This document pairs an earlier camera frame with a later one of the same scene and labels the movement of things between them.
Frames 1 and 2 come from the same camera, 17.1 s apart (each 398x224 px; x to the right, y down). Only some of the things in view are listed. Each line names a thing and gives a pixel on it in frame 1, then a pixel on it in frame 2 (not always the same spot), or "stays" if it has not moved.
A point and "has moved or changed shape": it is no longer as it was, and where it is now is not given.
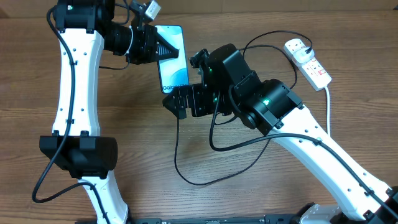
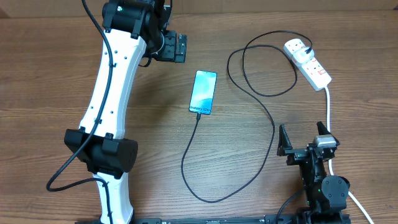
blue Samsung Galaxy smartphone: (173, 71) has moved or changed shape
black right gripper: (199, 96) -> (296, 155)
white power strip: (318, 77) stays
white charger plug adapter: (300, 55) stays
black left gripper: (150, 39) -> (170, 53)
